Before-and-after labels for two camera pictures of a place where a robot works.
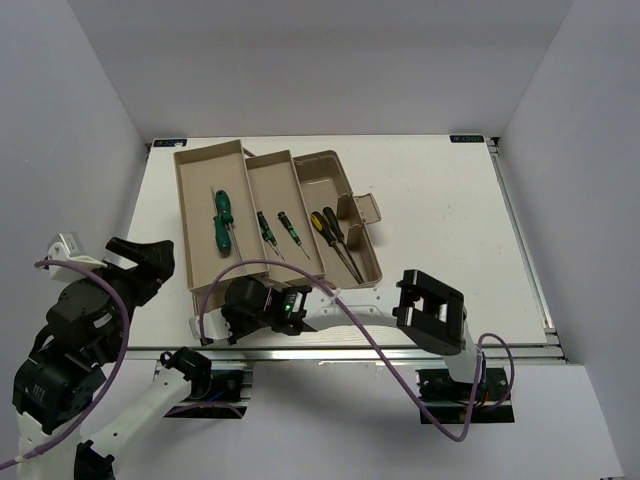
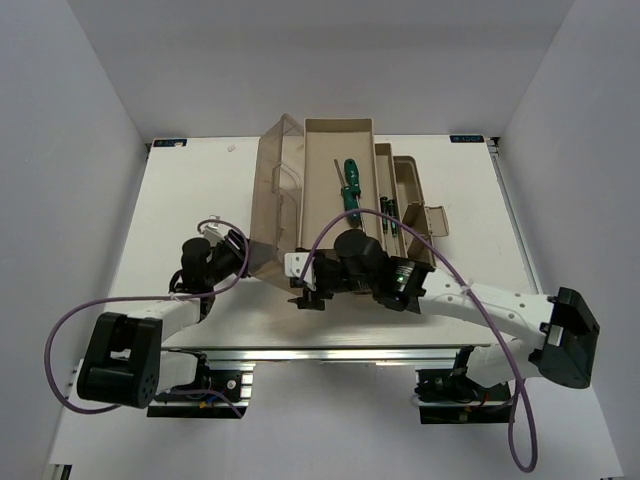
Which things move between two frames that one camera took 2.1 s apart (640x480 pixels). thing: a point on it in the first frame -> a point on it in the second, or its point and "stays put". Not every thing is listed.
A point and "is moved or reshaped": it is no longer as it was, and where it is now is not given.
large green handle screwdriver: (222, 237) is moved or reshaped
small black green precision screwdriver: (267, 231) -> (384, 202)
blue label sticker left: (170, 142) stays put
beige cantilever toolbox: (290, 219) is moved or reshaped
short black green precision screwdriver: (295, 235) -> (392, 213)
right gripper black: (229, 315) -> (312, 297)
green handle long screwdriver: (223, 207) -> (352, 177)
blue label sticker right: (469, 138) stays put
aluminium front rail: (346, 357) stays put
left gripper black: (156, 264) -> (228, 245)
